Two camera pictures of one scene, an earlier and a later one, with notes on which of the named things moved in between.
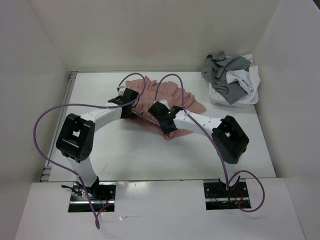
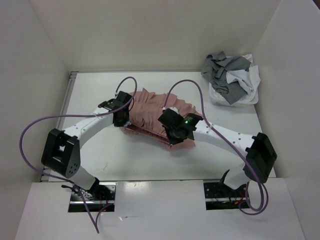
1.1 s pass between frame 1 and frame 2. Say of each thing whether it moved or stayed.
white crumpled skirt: stayed
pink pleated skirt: moved
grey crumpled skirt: stayed
